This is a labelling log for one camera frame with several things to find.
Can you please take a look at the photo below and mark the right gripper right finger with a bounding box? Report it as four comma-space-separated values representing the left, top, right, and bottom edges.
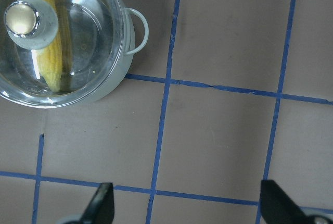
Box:
260, 180, 332, 224

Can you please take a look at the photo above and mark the pale green cooking pot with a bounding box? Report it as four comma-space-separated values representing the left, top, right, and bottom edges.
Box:
0, 0, 150, 109

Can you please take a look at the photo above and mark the glass pot lid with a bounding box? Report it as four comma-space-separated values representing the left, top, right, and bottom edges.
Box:
0, 0, 125, 109

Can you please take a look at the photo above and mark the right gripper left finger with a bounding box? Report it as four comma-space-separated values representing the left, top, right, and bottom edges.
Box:
58, 182, 115, 223

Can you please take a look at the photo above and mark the yellow corn cob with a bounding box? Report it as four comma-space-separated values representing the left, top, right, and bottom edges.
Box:
36, 0, 63, 93

